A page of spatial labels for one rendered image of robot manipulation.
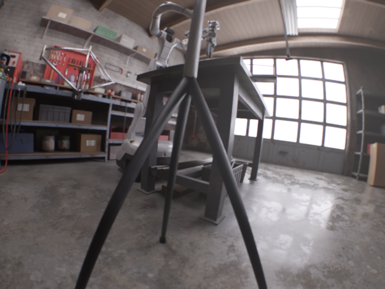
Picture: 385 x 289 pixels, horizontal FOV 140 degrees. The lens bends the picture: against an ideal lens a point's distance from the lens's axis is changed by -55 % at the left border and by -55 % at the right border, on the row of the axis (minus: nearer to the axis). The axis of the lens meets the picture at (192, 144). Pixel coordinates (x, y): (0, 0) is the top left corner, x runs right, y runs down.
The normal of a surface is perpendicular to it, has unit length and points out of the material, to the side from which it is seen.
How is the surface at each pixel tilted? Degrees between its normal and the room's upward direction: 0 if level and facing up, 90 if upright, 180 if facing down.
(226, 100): 90
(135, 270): 0
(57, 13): 89
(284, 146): 90
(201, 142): 90
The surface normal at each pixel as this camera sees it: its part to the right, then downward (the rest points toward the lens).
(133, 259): 0.11, -0.99
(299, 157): -0.54, 0.00
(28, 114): 0.79, 0.13
